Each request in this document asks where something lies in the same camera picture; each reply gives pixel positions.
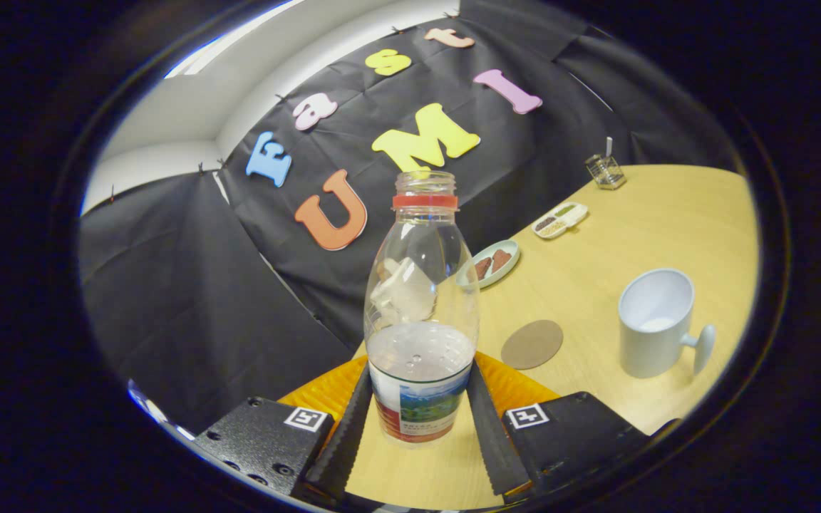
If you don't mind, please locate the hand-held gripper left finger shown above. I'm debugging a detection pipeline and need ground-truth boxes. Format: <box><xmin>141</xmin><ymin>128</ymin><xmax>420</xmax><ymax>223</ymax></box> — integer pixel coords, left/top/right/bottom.
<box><xmin>193</xmin><ymin>363</ymin><xmax>372</xmax><ymax>508</ymax></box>

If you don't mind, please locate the clear plastic juice bottle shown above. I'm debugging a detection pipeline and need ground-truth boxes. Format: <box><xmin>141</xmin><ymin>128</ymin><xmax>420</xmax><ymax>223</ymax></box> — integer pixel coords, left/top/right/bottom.
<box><xmin>363</xmin><ymin>171</ymin><xmax>481</xmax><ymax>445</ymax></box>

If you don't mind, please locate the pale green plate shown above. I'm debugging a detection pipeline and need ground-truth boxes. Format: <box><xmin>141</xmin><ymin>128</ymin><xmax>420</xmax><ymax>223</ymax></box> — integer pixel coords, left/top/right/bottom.
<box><xmin>457</xmin><ymin>239</ymin><xmax>521</xmax><ymax>289</ymax></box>

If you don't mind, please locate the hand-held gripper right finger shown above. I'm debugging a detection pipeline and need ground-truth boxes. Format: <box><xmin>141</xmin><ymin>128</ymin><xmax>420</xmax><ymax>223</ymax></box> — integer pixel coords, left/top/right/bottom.
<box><xmin>466</xmin><ymin>353</ymin><xmax>650</xmax><ymax>499</ymax></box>

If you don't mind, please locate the large ceiling light panel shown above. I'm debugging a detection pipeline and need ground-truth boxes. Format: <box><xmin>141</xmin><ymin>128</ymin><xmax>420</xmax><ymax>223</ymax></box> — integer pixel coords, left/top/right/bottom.
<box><xmin>165</xmin><ymin>0</ymin><xmax>308</xmax><ymax>79</ymax></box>

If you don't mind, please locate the wooden table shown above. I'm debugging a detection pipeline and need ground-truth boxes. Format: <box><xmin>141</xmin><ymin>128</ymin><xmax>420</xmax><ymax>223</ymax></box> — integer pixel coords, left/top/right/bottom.
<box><xmin>343</xmin><ymin>164</ymin><xmax>760</xmax><ymax>511</ymax></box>

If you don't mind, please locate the wire mesh holder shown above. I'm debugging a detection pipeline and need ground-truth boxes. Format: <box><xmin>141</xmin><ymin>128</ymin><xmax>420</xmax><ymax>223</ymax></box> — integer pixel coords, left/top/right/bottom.
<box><xmin>584</xmin><ymin>153</ymin><xmax>627</xmax><ymax>190</ymax></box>

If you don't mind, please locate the round brown coaster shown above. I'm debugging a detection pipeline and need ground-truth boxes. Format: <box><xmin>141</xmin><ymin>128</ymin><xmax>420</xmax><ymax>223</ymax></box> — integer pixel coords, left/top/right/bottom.
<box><xmin>500</xmin><ymin>319</ymin><xmax>564</xmax><ymax>371</ymax></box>

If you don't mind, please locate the white divided snack dish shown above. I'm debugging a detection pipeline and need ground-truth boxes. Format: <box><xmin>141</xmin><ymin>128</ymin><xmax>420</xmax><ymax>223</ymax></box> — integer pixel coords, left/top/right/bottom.
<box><xmin>531</xmin><ymin>201</ymin><xmax>589</xmax><ymax>239</ymax></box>

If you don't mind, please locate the white cup with handle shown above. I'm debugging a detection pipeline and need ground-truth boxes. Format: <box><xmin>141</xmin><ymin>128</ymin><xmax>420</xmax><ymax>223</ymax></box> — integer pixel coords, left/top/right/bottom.
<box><xmin>618</xmin><ymin>268</ymin><xmax>717</xmax><ymax>379</ymax></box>

